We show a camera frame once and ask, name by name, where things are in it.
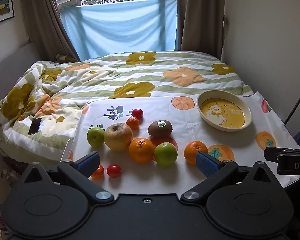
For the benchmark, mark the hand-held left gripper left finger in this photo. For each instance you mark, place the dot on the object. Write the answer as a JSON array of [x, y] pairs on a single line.
[[90, 161]]

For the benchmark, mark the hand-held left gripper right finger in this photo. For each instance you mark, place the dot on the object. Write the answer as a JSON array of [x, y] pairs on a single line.
[[207, 165]]

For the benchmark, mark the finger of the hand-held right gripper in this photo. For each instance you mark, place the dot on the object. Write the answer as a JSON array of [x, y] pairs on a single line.
[[271, 153]]

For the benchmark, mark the small mandarin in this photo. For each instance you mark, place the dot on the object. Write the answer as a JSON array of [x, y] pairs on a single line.
[[132, 122], [98, 172]]

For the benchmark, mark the orange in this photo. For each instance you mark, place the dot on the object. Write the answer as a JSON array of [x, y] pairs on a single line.
[[193, 151], [140, 150]]

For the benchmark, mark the red cherry tomato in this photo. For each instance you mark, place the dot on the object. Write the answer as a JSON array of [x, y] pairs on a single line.
[[114, 170], [137, 113]]

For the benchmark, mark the large russet apple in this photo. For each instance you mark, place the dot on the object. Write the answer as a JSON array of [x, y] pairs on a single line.
[[118, 137]]

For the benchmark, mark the green apple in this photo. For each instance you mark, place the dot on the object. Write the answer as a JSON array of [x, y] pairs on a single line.
[[95, 136], [165, 154]]

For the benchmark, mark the yellow cartoon bowl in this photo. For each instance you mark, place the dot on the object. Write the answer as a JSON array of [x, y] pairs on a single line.
[[223, 111]]

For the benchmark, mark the brown kiwi with green sticker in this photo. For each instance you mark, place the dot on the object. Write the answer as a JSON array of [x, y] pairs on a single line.
[[160, 128]]

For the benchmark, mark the white fruit print cloth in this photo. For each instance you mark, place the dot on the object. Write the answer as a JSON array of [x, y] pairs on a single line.
[[190, 132]]

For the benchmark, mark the black smartphone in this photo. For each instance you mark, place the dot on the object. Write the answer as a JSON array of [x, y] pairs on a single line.
[[35, 126]]

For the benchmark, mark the floral striped blanket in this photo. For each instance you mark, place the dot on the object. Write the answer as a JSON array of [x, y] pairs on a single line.
[[130, 77]]

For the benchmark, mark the floral pillow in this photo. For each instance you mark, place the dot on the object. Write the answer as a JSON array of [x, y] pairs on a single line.
[[66, 58]]

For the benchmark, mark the light blue hanging cloth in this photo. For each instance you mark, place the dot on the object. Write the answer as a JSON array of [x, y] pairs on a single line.
[[120, 30]]

